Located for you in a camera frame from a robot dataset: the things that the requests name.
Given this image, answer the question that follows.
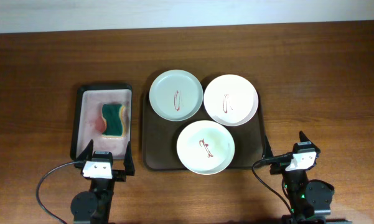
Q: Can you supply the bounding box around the pale green plate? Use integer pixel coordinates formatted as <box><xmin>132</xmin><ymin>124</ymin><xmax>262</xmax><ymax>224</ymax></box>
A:
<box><xmin>149</xmin><ymin>70</ymin><xmax>203</xmax><ymax>121</ymax></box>

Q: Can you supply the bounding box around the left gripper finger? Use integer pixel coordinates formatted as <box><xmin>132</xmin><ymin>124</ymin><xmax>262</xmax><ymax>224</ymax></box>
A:
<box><xmin>123</xmin><ymin>141</ymin><xmax>135</xmax><ymax>176</ymax></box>
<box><xmin>76</xmin><ymin>139</ymin><xmax>94</xmax><ymax>161</ymax></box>

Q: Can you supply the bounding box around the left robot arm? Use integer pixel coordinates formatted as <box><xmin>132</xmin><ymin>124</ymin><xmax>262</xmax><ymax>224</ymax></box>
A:
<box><xmin>70</xmin><ymin>141</ymin><xmax>135</xmax><ymax>224</ymax></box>

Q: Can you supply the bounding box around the cream white plate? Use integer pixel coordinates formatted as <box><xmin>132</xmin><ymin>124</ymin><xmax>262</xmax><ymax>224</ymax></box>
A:
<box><xmin>176</xmin><ymin>120</ymin><xmax>235</xmax><ymax>175</ymax></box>

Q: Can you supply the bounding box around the pale pink plate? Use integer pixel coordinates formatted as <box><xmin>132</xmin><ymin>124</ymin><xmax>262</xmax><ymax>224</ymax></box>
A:
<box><xmin>203</xmin><ymin>74</ymin><xmax>259</xmax><ymax>126</ymax></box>

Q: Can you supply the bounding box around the small black sponge tray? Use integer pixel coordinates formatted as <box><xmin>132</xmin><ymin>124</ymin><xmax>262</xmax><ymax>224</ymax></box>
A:
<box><xmin>70</xmin><ymin>83</ymin><xmax>133</xmax><ymax>160</ymax></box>

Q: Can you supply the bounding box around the green and yellow sponge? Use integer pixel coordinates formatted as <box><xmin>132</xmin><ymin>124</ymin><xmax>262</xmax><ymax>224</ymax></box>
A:
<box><xmin>101</xmin><ymin>104</ymin><xmax>125</xmax><ymax>138</ymax></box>

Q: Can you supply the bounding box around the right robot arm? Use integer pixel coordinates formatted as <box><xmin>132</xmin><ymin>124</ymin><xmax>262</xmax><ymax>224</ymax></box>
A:
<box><xmin>260</xmin><ymin>131</ymin><xmax>349</xmax><ymax>224</ymax></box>

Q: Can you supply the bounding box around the large brown serving tray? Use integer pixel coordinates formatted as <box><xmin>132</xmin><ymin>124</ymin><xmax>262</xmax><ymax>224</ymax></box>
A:
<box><xmin>141</xmin><ymin>92</ymin><xmax>266</xmax><ymax>171</ymax></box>

